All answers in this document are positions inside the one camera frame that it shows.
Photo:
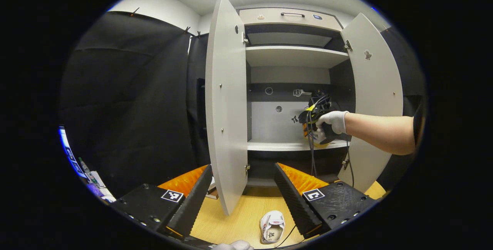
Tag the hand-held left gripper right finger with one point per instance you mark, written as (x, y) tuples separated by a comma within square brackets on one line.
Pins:
[(294, 200)]

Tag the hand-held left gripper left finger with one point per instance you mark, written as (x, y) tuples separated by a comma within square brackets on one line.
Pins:
[(192, 200)]

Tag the white shoe cabinet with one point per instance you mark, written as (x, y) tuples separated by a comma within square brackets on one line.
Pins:
[(289, 123)]

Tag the white shoe cabinet door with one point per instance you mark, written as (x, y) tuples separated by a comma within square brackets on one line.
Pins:
[(375, 88), (227, 107)]

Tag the white cabinet shelf board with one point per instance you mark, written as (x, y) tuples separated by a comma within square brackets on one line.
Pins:
[(292, 56), (277, 145)]

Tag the white cabinet drawer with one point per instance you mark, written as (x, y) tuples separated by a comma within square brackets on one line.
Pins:
[(277, 20)]

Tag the black backdrop cloth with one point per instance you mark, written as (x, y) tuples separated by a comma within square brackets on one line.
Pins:
[(134, 107)]

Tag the bright blue-edged screen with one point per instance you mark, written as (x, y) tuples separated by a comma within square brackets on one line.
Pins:
[(71, 153)]

